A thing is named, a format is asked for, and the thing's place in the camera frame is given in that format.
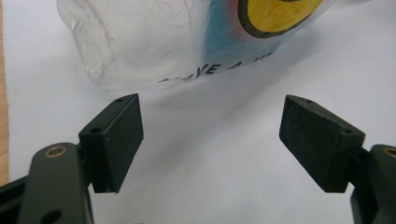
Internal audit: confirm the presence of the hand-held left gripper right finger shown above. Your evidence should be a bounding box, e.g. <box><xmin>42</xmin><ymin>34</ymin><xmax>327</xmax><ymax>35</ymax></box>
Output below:
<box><xmin>278</xmin><ymin>94</ymin><xmax>366</xmax><ymax>194</ymax></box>

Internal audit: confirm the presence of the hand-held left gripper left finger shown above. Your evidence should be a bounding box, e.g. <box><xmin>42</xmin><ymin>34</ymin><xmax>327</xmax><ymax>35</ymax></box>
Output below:
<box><xmin>78</xmin><ymin>92</ymin><xmax>145</xmax><ymax>194</ymax></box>

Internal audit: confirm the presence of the clear plastic bag yellow print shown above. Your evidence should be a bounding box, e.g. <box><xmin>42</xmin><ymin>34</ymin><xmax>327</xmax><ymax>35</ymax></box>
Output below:
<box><xmin>56</xmin><ymin>0</ymin><xmax>356</xmax><ymax>91</ymax></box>

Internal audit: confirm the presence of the light blue table mat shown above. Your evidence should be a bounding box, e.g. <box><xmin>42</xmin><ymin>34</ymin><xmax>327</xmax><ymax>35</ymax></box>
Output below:
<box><xmin>2</xmin><ymin>0</ymin><xmax>396</xmax><ymax>224</ymax></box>

